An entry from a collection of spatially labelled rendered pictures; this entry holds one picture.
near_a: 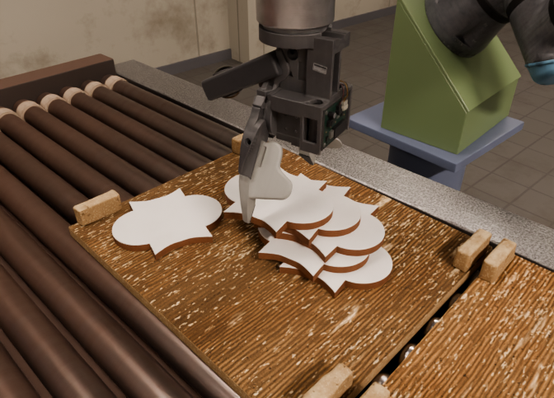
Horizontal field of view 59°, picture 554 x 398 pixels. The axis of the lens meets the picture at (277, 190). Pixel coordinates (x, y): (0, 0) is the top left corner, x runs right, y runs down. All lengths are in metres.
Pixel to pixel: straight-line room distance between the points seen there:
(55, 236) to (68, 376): 0.24
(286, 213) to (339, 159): 0.28
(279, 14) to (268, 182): 0.17
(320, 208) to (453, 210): 0.24
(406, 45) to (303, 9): 0.53
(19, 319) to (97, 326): 0.09
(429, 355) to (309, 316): 0.12
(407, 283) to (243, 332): 0.19
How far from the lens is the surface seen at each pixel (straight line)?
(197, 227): 0.63
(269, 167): 0.51
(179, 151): 0.86
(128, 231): 0.64
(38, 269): 0.67
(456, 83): 0.96
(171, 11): 3.83
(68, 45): 3.54
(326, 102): 0.49
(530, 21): 0.90
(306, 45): 0.47
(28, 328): 0.60
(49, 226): 0.74
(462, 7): 0.97
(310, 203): 0.59
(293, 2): 0.46
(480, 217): 0.75
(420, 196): 0.76
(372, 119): 1.09
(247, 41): 3.98
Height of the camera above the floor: 1.33
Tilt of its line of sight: 33 degrees down
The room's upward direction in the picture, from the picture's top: straight up
